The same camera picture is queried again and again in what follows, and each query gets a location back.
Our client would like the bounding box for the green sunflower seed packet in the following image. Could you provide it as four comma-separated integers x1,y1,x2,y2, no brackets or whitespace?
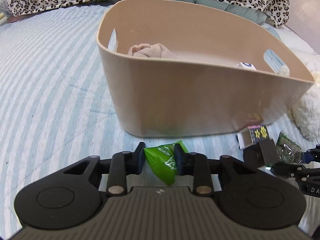
276,131,303,164

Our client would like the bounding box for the black cube box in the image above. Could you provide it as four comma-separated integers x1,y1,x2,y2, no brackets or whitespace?
243,140,279,168

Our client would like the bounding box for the green snack packet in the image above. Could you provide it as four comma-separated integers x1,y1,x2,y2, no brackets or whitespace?
144,140,188,186

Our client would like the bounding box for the white fluffy plush toy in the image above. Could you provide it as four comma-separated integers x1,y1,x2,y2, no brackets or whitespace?
290,69,319,140

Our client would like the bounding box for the beige plastic storage basket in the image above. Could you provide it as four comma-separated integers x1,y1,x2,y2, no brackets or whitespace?
97,0,314,137

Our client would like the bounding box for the white blue small box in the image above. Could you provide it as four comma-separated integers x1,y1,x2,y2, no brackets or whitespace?
238,62,257,71

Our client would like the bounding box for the beige rolled cloth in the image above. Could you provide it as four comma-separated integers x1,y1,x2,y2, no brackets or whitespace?
128,43,177,59

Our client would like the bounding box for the teal quilted pillow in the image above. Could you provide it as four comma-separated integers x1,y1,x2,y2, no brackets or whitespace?
192,0,268,26

